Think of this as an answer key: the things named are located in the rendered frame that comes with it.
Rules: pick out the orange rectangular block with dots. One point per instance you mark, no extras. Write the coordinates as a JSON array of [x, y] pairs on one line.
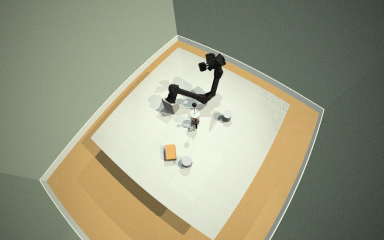
[[170, 152]]

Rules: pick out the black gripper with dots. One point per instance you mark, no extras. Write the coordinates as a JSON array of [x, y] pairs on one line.
[[212, 64]]

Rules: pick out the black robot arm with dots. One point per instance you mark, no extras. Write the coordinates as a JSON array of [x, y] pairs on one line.
[[203, 98]]

